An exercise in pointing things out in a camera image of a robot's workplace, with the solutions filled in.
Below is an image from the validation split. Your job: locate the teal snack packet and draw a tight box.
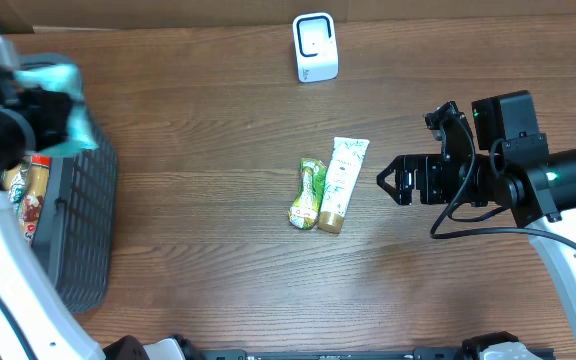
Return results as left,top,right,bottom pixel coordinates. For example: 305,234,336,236
14,64,98,157

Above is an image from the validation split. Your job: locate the red spaghetti packet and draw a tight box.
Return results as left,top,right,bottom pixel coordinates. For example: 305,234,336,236
2,154,51,245

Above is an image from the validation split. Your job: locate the green snack packet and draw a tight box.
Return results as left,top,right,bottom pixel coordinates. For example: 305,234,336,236
288,158,327,230

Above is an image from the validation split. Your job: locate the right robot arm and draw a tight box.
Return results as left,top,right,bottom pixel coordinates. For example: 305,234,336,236
376,90,576,339

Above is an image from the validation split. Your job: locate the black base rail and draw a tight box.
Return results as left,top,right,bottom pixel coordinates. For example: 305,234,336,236
187,347,554,360

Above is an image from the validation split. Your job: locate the grey plastic basket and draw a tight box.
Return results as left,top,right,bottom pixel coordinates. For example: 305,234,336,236
0,52,119,331

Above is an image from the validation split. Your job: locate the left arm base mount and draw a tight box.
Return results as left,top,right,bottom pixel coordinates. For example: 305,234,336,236
103,335,188,360

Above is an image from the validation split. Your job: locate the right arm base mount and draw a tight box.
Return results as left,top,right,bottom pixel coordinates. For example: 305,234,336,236
462,332,540,360

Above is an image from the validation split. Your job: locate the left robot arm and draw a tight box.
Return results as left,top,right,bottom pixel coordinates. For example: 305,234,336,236
0,85,105,359

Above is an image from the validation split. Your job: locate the white Pantene tube gold cap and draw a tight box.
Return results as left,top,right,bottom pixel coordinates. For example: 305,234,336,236
318,137,370,234

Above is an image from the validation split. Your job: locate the white barcode scanner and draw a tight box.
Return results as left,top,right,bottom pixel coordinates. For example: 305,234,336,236
292,12,339,83

